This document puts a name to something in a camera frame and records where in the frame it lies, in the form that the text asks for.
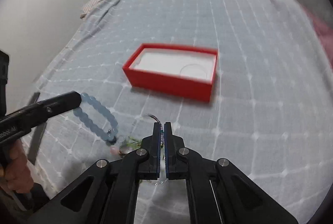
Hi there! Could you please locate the thin multicolour bead necklace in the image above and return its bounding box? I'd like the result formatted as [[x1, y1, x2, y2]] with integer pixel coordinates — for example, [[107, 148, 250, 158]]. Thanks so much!
[[118, 113, 167, 185]]

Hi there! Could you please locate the light blue bead bracelet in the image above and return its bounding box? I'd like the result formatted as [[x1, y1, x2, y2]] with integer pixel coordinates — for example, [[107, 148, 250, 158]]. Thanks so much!
[[72, 92, 119, 145]]

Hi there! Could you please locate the red open jewelry box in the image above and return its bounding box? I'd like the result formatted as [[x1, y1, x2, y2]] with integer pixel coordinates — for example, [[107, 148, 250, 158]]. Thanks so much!
[[122, 43, 219, 102]]

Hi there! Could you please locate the person's left hand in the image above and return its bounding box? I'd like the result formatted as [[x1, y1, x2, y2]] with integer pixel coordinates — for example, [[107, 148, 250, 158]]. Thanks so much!
[[1, 140, 34, 194]]

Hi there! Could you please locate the dark phone on bed edge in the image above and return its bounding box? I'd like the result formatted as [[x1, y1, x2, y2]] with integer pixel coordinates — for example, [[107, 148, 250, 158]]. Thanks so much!
[[27, 92, 47, 165]]

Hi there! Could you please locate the pink bead charm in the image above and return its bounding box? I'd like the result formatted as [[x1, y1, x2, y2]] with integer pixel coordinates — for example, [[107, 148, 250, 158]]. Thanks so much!
[[110, 146, 120, 155]]

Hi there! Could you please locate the grey checked bed cover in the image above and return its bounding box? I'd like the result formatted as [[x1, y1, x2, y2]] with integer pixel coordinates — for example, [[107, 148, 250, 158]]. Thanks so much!
[[34, 0, 332, 223]]

